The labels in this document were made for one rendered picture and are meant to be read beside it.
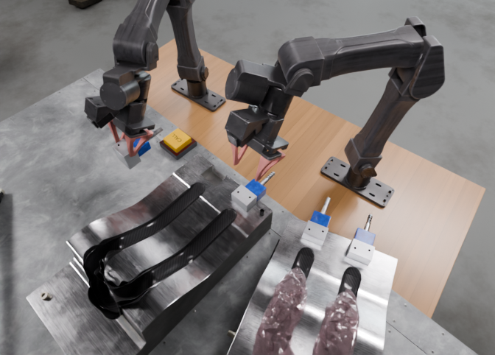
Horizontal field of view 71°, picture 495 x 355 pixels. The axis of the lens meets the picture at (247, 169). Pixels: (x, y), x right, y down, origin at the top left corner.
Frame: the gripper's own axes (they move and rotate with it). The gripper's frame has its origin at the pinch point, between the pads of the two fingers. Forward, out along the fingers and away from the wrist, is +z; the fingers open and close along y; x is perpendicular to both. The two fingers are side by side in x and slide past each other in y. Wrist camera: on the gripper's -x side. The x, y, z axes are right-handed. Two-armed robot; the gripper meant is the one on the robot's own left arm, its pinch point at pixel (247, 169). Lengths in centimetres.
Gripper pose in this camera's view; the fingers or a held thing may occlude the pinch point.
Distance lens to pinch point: 75.0
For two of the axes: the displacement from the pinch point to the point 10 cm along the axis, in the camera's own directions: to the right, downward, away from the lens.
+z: -3.4, 8.1, 4.8
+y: 7.4, 5.5, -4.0
